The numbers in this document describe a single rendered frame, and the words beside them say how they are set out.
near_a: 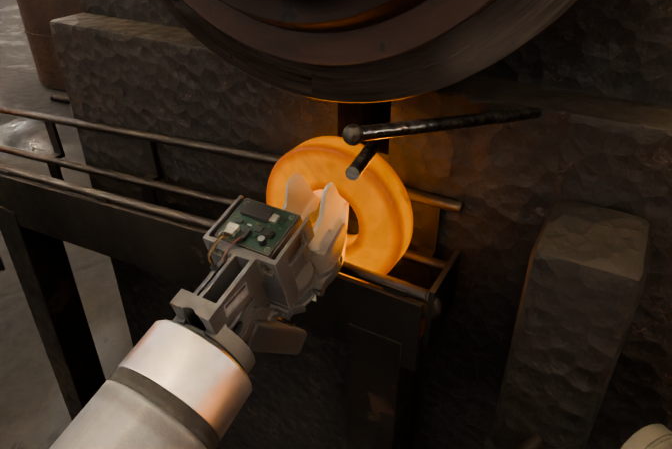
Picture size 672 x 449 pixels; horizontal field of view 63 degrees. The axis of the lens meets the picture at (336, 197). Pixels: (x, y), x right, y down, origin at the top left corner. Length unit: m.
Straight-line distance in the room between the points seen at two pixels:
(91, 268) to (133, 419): 1.48
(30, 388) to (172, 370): 1.16
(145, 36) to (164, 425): 0.48
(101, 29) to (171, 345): 0.49
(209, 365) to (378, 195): 0.21
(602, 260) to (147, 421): 0.33
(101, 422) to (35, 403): 1.11
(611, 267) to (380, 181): 0.20
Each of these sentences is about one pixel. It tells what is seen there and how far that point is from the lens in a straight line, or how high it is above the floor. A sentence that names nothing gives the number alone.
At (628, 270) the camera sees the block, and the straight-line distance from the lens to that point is 0.45.
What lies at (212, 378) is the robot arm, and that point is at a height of 0.75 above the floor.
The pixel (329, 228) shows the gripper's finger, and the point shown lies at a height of 0.76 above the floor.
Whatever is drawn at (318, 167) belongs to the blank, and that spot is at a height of 0.80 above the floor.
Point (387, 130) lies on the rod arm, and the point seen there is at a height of 0.90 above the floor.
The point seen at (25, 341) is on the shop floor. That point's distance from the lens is 1.67.
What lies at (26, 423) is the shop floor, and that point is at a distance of 1.47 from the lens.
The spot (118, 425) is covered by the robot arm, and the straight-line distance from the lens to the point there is 0.39.
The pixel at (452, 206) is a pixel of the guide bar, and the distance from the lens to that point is 0.55.
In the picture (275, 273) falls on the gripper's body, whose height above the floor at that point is 0.78.
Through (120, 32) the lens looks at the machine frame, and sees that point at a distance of 0.77.
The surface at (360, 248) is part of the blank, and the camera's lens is 0.55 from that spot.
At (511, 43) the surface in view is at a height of 0.95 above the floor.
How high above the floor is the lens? 1.04
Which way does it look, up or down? 31 degrees down
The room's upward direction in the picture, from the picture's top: straight up
